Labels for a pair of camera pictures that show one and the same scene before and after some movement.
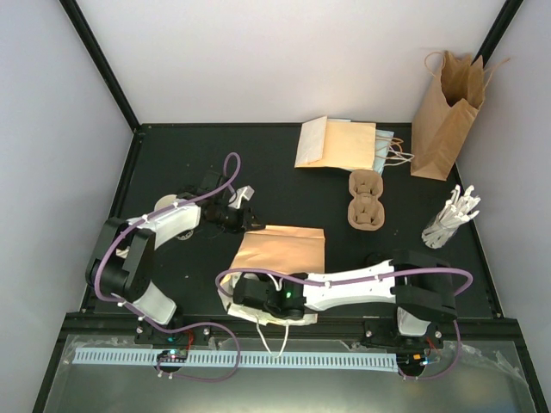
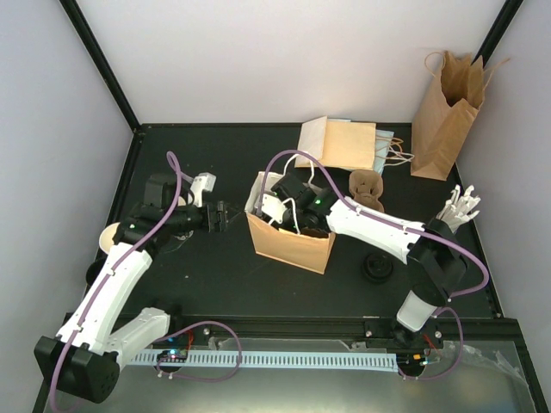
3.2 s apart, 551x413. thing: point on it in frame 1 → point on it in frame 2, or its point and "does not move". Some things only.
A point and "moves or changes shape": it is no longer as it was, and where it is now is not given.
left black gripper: (245, 221) → (220, 224)
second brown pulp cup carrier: (366, 210) does not move
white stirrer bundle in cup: (453, 213) does not move
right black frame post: (504, 20) does not move
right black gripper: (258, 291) → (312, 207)
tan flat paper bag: (337, 144) does not move
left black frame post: (99, 58) does not move
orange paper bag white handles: (279, 249) moves or changes shape
